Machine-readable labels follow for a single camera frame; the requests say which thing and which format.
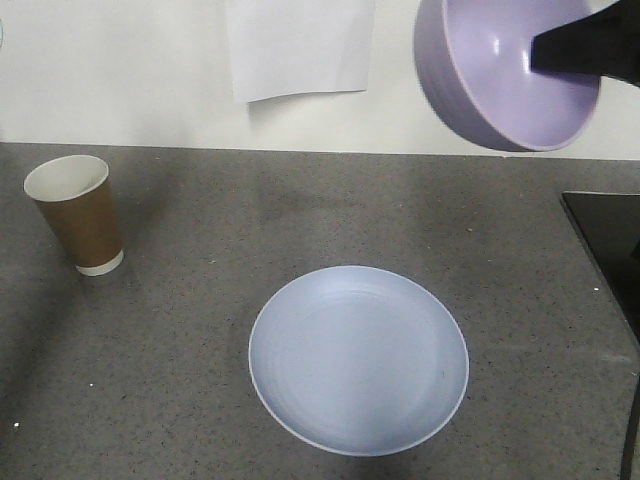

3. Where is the black induction cooktop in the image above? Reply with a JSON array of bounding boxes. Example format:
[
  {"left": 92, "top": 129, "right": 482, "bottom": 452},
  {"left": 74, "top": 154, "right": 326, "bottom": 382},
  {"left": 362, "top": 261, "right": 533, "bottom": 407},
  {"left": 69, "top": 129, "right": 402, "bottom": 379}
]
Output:
[{"left": 559, "top": 191, "right": 640, "bottom": 361}]

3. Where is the purple plastic bowl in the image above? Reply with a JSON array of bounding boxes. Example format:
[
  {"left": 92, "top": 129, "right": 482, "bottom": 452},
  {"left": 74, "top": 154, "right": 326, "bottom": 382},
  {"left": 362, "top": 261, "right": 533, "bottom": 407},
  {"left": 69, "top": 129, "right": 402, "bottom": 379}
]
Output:
[{"left": 413, "top": 1, "right": 601, "bottom": 152}]

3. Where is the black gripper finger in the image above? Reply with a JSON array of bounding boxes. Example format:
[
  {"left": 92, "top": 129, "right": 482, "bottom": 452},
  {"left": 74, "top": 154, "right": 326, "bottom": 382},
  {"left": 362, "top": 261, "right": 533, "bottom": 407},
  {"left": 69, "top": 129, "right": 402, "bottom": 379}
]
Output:
[{"left": 530, "top": 1, "right": 639, "bottom": 86}]

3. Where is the brown paper cup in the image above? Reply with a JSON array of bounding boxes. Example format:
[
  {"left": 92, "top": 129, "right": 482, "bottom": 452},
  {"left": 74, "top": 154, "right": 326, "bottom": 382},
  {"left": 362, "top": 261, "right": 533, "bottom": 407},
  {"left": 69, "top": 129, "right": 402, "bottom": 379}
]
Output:
[{"left": 23, "top": 155, "right": 124, "bottom": 277}]

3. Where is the white paper sheet on wall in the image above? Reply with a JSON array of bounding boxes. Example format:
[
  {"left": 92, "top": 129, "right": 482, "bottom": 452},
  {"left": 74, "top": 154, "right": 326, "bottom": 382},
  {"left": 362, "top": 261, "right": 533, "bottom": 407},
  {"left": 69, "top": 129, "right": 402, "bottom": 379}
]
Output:
[{"left": 226, "top": 0, "right": 375, "bottom": 103}]

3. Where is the light blue plate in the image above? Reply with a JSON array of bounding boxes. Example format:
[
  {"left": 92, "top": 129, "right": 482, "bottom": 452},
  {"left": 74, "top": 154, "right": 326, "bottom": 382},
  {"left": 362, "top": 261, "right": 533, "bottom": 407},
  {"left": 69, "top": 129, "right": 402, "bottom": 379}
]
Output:
[{"left": 248, "top": 265, "right": 470, "bottom": 457}]

